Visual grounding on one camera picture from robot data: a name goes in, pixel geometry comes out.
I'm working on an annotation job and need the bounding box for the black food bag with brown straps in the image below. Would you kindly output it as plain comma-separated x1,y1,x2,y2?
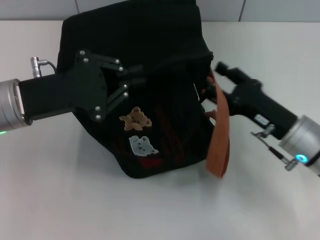
56,0,231,180

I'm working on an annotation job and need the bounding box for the right gripper cable with metal plug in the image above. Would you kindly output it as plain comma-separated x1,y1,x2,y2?
250,124,301,172

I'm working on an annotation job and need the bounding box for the left gripper cable with metal plug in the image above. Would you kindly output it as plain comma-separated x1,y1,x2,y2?
30,56,58,76

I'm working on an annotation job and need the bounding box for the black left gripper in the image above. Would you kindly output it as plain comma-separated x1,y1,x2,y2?
18,48,146,123

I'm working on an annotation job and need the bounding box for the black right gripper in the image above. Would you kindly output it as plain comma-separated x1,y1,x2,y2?
202,61,299,141

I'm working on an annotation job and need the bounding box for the gripper cable with metal plug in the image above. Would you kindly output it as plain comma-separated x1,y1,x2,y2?
250,124,301,172
30,56,58,76

